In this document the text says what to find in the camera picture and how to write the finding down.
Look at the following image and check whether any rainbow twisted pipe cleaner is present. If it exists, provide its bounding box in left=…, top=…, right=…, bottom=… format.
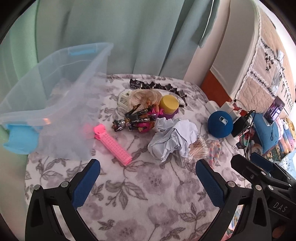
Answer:
left=208, top=141, right=221, bottom=164

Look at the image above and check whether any blue ball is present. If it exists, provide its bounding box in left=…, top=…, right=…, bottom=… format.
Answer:
left=207, top=110, right=233, bottom=138

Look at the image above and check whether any cotton swab pack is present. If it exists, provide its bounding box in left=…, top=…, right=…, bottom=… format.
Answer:
left=189, top=136, right=209, bottom=160

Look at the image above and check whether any pink hair roller clip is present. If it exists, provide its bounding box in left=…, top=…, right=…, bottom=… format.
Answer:
left=94, top=124, right=132, bottom=166

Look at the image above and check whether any white paper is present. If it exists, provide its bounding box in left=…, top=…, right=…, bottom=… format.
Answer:
left=147, top=118, right=198, bottom=162

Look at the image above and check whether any black silver action figure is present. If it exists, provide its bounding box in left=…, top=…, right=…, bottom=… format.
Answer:
left=112, top=104, right=159, bottom=133

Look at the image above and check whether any smartphone on stand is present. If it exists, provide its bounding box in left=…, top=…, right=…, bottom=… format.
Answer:
left=263, top=96, right=285, bottom=126

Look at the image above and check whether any white power strip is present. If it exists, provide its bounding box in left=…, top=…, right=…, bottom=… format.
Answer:
left=205, top=100, right=242, bottom=122

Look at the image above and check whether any clear plastic storage bin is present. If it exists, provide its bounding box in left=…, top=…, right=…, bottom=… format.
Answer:
left=1, top=43, right=113, bottom=160

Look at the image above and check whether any beige quilted lace cover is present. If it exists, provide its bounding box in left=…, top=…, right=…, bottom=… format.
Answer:
left=236, top=10, right=295, bottom=117

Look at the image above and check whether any yellow purple sponge cylinder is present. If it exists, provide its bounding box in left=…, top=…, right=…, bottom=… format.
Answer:
left=159, top=95, right=179, bottom=119

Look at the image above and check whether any floral grey white blanket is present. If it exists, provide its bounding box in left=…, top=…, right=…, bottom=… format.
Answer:
left=25, top=74, right=250, bottom=240

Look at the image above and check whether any white plastic toy crate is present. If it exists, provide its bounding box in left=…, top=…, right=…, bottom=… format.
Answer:
left=117, top=90, right=132, bottom=110

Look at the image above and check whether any white bed headboard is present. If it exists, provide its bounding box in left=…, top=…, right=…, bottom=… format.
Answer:
left=211, top=1, right=259, bottom=99

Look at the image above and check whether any blonde doll cream dress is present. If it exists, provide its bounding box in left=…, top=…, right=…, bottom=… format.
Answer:
left=128, top=89, right=163, bottom=113

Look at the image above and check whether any black flower headband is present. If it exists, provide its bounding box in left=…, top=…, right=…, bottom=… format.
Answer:
left=148, top=82, right=188, bottom=106

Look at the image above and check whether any black toy car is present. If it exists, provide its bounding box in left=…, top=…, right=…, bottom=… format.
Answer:
left=129, top=79, right=150, bottom=89

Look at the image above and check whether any green curtain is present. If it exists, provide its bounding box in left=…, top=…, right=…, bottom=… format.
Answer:
left=1, top=1, right=221, bottom=97

